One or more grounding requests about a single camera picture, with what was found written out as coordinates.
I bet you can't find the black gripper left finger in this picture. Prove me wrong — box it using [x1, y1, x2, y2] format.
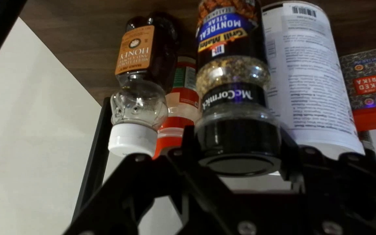
[62, 124, 233, 235]

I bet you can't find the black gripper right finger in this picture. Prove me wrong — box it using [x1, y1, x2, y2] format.
[277, 129, 376, 235]

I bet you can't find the McCormick steak seasoning grinder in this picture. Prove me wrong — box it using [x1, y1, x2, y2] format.
[193, 0, 284, 177]

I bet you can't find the red cap seasoning bottle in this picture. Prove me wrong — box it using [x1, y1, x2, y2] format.
[151, 54, 202, 160]

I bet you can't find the white cylindrical canister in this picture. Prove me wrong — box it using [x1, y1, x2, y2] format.
[259, 0, 366, 162]

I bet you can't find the black and brown shelf unit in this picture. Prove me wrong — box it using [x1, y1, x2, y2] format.
[0, 0, 376, 224]

